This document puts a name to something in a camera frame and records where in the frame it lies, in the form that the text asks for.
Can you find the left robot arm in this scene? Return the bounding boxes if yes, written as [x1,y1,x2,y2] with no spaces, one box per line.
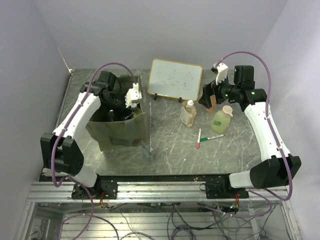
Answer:
[40,70,140,199]

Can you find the pink whiteboard marker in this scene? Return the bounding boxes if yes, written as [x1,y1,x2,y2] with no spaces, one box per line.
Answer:
[196,128,202,149]

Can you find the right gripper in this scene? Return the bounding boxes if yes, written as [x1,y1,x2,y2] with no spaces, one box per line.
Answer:
[198,72,240,109]

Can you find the green whiteboard marker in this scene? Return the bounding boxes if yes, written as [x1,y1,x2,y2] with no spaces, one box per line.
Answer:
[200,134,225,142]

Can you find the green bottle beige pump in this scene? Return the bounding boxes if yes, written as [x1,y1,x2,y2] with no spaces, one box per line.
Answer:
[210,105,233,134]

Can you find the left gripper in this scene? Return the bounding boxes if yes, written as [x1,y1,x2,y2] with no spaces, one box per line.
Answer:
[103,92,136,126]

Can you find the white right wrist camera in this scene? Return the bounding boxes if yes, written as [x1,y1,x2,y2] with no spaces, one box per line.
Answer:
[211,62,228,85]

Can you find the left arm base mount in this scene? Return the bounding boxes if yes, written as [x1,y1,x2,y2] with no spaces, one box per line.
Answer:
[71,180,118,200]

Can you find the yellow-green lotion bottle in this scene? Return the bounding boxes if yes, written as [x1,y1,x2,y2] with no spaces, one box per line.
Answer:
[131,103,142,118]

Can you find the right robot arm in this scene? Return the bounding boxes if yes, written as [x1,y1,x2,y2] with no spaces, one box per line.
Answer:
[198,63,301,198]

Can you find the orange bottle pink cap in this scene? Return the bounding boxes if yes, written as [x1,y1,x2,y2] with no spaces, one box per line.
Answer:
[206,94,217,113]

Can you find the amber pump soap bottle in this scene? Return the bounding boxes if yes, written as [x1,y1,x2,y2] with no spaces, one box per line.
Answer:
[180,100,197,128]

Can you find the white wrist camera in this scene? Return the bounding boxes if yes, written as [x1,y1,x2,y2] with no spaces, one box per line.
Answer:
[211,62,228,85]
[124,83,143,108]

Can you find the green canvas bag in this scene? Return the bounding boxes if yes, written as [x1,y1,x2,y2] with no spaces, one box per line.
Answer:
[86,70,149,151]

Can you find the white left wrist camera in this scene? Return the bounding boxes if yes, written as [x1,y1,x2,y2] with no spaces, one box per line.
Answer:
[124,83,143,108]

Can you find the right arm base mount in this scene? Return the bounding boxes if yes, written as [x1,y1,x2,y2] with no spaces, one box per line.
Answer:
[204,174,235,199]

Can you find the small whiteboard with stand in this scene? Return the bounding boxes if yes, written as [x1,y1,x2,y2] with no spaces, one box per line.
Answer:
[147,58,203,102]

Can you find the clear bottle black label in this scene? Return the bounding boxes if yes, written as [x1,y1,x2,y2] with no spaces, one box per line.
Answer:
[108,109,114,122]

